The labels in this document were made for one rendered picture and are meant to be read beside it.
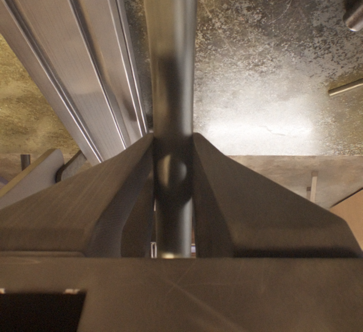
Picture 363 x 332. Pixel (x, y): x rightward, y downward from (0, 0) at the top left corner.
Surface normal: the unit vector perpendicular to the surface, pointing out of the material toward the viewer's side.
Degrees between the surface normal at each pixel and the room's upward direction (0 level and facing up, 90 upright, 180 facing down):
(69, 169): 90
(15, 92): 0
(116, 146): 0
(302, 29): 0
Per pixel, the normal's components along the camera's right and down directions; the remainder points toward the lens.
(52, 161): 1.00, 0.00
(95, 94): 0.00, 0.91
